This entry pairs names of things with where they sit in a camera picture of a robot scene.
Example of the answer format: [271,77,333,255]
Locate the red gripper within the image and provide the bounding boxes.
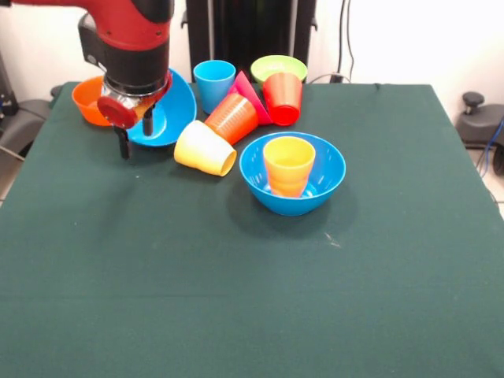
[96,69,174,161]

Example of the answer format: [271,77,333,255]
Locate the large blue bowl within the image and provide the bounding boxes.
[239,132,347,217]
[125,67,198,148]

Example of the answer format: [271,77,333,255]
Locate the orange bowl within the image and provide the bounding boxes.
[71,76,114,128]

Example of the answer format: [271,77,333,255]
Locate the yellow cup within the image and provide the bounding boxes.
[173,120,238,177]

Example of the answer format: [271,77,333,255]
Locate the pink bowl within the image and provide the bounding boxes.
[228,70,273,126]

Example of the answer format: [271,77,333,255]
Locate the red cup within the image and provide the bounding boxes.
[261,72,304,127]

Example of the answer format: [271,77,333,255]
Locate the green bowl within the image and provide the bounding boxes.
[250,54,309,84]

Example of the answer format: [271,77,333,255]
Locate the light orange cup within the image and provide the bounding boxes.
[262,136,317,198]

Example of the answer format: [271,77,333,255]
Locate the blue cup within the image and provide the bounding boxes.
[192,59,237,116]

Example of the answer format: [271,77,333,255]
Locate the dark green tablecloth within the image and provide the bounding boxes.
[0,80,504,378]

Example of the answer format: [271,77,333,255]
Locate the grey pedestal foot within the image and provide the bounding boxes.
[0,84,64,158]
[456,91,504,149]

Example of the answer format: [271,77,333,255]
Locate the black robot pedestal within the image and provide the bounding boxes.
[172,0,321,84]

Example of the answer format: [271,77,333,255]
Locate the black hanging cable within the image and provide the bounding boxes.
[306,0,358,84]

